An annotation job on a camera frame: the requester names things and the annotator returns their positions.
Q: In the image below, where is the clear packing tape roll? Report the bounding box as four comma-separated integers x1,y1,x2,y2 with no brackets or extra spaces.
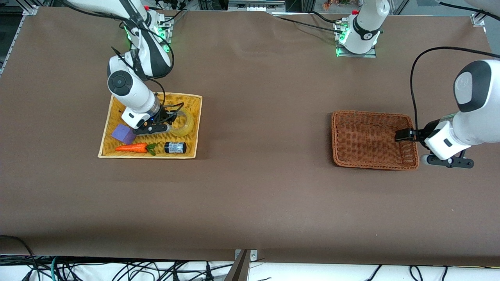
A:
169,108,195,137

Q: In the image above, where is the purple foam cube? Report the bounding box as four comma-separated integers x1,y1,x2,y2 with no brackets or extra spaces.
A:
111,124,136,145

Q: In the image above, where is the orange toy carrot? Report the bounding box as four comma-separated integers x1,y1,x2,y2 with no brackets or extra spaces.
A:
115,143,157,156

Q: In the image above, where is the yellow wicker basket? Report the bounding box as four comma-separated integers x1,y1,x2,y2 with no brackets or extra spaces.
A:
97,92,203,159

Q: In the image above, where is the brown wicker basket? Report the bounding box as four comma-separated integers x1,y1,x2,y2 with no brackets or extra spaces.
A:
331,110,420,171

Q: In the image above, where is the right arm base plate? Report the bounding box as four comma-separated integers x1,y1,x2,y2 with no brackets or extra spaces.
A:
155,11,175,53

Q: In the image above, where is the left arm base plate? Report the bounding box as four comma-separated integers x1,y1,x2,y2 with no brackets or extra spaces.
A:
334,20,378,58

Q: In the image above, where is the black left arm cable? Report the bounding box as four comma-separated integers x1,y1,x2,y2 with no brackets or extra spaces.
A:
410,46,500,132

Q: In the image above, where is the black cable to base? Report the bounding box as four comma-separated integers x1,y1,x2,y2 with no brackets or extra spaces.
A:
272,11,345,34

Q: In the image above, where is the metal table clamp bracket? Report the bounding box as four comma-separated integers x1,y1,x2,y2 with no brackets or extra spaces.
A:
227,249,258,281

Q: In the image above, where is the thick black floor cable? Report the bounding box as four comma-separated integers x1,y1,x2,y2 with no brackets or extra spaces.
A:
0,235,39,281

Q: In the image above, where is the green cable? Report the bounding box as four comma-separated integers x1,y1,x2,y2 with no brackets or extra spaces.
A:
50,256,62,281

